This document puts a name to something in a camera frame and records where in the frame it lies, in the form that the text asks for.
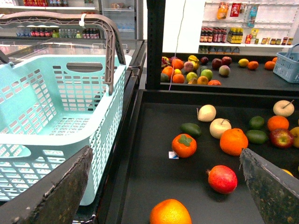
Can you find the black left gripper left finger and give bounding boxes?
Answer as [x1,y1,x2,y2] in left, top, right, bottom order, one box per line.
[0,146,93,224]

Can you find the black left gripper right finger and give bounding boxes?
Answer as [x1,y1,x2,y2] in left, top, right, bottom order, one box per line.
[240,148,299,224]

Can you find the yellow lemon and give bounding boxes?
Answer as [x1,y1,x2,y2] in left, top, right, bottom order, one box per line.
[282,169,294,177]

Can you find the black fruit shelf tray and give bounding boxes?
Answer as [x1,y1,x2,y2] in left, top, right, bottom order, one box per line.
[98,90,299,224]

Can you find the black upper shelf tray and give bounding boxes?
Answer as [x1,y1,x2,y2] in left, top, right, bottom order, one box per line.
[159,55,299,97]

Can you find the red pomegranate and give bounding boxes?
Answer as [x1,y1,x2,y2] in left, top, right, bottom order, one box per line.
[206,165,238,195]

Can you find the red apple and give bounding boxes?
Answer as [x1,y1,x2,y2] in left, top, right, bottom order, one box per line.
[270,128,294,149]

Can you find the green lime lower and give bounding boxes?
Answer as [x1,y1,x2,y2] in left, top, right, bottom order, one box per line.
[245,130,268,144]

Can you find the green lime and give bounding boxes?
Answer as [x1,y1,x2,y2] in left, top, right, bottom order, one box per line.
[245,130,268,144]
[249,116,265,130]

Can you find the yellow orange fruit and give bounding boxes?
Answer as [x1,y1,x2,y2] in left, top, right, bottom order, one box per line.
[290,126,299,148]

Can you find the large orange middle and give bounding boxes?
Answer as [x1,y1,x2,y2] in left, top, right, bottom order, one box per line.
[220,128,249,156]

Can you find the large orange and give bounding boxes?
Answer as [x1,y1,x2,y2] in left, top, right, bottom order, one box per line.
[149,199,192,224]
[220,128,249,156]

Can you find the small orange tangerine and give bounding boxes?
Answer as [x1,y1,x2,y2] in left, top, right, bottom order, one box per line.
[267,115,289,131]

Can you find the green lime upper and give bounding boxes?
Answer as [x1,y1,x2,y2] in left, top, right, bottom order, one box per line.
[249,116,265,130]

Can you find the white apple right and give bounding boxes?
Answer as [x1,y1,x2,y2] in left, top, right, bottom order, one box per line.
[273,100,295,117]

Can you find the white apple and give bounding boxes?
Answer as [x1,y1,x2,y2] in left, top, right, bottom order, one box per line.
[209,118,232,139]
[273,100,295,117]

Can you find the white apple middle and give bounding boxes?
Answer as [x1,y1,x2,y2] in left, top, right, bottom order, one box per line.
[209,118,232,139]

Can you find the orange persimmon with green calyx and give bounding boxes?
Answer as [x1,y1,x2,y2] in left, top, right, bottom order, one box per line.
[171,133,197,158]

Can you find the dark green avocado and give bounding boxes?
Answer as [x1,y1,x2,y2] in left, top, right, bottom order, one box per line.
[180,123,202,138]

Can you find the large orange front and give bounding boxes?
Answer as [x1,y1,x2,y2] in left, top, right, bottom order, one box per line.
[149,199,192,224]

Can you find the white price label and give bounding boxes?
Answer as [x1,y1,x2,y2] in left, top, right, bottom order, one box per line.
[168,151,179,159]

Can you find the small blue basket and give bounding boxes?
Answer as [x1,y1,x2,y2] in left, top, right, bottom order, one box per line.
[273,43,299,84]

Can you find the pink dragon fruit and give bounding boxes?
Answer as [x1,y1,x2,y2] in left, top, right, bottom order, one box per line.
[161,56,171,69]

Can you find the brown basket handle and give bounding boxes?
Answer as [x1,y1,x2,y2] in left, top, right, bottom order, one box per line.
[0,11,127,96]

